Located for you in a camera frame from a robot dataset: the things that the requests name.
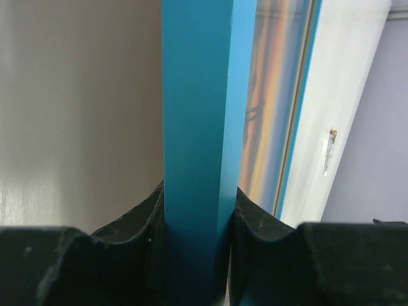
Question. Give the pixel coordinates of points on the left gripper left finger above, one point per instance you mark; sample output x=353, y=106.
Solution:
x=119, y=264

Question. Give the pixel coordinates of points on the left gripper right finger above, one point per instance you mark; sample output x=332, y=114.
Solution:
x=315, y=263

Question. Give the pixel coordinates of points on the small screwdriver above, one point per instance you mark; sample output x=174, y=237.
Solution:
x=329, y=149

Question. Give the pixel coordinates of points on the blue picture frame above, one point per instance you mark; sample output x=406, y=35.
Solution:
x=207, y=48

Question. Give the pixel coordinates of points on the sunset photo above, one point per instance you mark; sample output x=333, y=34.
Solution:
x=277, y=54

